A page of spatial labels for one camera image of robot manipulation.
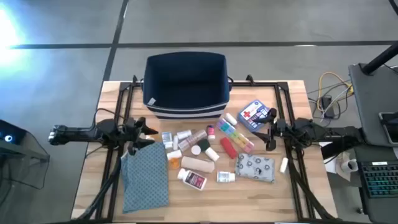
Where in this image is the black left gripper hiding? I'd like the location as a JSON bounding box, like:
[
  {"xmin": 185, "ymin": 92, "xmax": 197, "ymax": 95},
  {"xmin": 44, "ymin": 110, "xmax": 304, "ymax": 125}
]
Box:
[{"xmin": 123, "ymin": 116, "xmax": 159, "ymax": 156}]

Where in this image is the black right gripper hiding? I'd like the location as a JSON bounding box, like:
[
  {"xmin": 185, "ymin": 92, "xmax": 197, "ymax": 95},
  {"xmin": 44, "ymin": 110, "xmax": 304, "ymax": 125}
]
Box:
[{"xmin": 252, "ymin": 108, "xmax": 292, "ymax": 152}]

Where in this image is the beige elastic bandage roll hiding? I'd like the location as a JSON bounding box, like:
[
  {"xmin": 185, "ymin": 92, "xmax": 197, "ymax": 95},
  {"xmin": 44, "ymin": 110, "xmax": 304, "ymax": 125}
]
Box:
[{"xmin": 180, "ymin": 156, "xmax": 216, "ymax": 174}]

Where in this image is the white bottle maroon label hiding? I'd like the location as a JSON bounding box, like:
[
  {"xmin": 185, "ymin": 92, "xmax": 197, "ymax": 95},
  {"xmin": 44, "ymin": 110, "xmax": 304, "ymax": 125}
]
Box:
[{"xmin": 177, "ymin": 168, "xmax": 208, "ymax": 191}]

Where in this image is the navy white-striped fabric basket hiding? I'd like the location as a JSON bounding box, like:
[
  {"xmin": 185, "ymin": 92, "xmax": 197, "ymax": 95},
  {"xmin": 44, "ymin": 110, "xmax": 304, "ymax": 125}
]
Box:
[{"xmin": 141, "ymin": 51, "xmax": 233, "ymax": 121}]

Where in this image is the small blue-labelled white box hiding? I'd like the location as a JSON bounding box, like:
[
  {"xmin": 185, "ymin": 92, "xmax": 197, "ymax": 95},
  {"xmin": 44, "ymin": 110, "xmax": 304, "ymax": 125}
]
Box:
[{"xmin": 161, "ymin": 131, "xmax": 174, "ymax": 149}]

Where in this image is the blue first aid kit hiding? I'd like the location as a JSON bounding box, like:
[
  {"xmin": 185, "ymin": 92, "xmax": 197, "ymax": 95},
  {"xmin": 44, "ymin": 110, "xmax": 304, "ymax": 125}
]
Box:
[{"xmin": 238, "ymin": 99, "xmax": 271, "ymax": 132}]

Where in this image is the rainbow weekly pill organizer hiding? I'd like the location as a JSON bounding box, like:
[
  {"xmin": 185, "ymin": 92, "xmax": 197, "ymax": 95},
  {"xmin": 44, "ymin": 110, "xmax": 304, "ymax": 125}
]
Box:
[{"xmin": 216, "ymin": 117, "xmax": 255, "ymax": 154}]

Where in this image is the white plastic bottle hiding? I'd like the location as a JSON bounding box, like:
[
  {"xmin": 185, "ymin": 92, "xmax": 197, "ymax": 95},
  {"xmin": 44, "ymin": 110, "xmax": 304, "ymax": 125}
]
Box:
[{"xmin": 177, "ymin": 129, "xmax": 192, "ymax": 141}]

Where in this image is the grey patterned pouch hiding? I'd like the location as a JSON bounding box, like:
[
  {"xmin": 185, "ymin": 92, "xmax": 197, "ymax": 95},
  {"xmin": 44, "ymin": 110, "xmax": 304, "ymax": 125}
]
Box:
[{"xmin": 234, "ymin": 152, "xmax": 276, "ymax": 184}]

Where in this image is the teal patterned cloth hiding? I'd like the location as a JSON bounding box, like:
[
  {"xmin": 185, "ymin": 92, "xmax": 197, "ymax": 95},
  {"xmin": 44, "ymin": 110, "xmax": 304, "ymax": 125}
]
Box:
[{"xmin": 120, "ymin": 141, "xmax": 170, "ymax": 215}]

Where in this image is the red bandage roll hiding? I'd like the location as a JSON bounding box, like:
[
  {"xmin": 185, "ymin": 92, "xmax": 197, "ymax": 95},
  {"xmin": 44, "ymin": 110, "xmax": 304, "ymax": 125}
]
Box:
[{"xmin": 220, "ymin": 137, "xmax": 239, "ymax": 159}]

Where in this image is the clear-wrapped white bandage roll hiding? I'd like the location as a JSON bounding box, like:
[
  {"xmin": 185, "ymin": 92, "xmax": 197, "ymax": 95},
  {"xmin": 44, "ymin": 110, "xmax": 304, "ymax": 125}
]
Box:
[{"xmin": 178, "ymin": 129, "xmax": 208, "ymax": 152}]

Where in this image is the black power adapter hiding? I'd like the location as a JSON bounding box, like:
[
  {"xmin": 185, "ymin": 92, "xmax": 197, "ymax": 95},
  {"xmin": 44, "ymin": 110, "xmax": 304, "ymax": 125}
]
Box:
[{"xmin": 320, "ymin": 95, "xmax": 335, "ymax": 119}]

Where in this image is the white bottle blue label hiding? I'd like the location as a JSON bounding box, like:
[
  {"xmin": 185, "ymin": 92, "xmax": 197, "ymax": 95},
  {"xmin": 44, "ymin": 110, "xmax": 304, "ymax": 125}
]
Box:
[{"xmin": 216, "ymin": 170, "xmax": 236, "ymax": 184}]

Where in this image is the white bottle dark green cap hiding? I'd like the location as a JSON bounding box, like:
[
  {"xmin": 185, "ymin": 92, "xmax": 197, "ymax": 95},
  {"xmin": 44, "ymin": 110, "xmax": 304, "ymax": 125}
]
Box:
[{"xmin": 197, "ymin": 138, "xmax": 220, "ymax": 162}]

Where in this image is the white tape roll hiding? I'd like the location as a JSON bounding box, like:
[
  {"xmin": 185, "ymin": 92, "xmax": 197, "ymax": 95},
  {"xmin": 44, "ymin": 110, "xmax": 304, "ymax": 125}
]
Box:
[{"xmin": 340, "ymin": 158, "xmax": 359, "ymax": 174}]

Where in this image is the dark grey desk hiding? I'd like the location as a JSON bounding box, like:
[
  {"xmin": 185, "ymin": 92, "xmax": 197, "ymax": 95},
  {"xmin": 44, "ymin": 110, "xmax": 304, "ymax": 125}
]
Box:
[{"xmin": 348, "ymin": 63, "xmax": 398, "ymax": 224}]

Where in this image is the black tablet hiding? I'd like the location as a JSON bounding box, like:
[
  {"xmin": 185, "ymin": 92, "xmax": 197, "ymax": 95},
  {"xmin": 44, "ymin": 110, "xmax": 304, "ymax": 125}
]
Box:
[{"xmin": 378, "ymin": 111, "xmax": 398, "ymax": 146}]

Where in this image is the black backlit keyboard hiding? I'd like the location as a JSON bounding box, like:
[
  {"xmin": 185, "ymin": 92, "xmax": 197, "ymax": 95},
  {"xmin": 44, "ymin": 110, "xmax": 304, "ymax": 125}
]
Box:
[{"xmin": 357, "ymin": 161, "xmax": 398, "ymax": 199}]

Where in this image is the black pole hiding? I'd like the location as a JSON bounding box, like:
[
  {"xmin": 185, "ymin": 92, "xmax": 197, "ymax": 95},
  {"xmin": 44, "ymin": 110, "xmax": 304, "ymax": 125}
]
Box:
[{"xmin": 362, "ymin": 42, "xmax": 398, "ymax": 75}]

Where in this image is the black device with light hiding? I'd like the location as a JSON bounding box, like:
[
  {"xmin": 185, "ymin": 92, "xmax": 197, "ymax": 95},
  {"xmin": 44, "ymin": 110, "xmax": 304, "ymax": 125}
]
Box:
[{"xmin": 0, "ymin": 119, "xmax": 27, "ymax": 146}]

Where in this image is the black metal frame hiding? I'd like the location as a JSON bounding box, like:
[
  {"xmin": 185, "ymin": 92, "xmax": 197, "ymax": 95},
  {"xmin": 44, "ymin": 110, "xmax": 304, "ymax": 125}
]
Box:
[{"xmin": 79, "ymin": 74, "xmax": 340, "ymax": 222}]

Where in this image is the black cable sleeve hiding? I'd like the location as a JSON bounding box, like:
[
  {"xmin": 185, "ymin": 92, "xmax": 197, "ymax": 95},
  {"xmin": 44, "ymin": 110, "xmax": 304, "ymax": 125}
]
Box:
[
  {"xmin": 77, "ymin": 149, "xmax": 124, "ymax": 220},
  {"xmin": 287, "ymin": 149, "xmax": 335, "ymax": 220}
]

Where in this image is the yellow cable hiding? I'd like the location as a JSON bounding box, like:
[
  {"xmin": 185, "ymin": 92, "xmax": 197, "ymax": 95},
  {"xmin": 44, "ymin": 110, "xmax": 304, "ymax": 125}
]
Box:
[{"xmin": 317, "ymin": 72, "xmax": 354, "ymax": 113}]

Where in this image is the grey cable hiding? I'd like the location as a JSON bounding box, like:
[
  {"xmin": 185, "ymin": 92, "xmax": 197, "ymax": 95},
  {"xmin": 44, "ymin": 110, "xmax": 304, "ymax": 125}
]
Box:
[{"xmin": 307, "ymin": 81, "xmax": 354, "ymax": 121}]

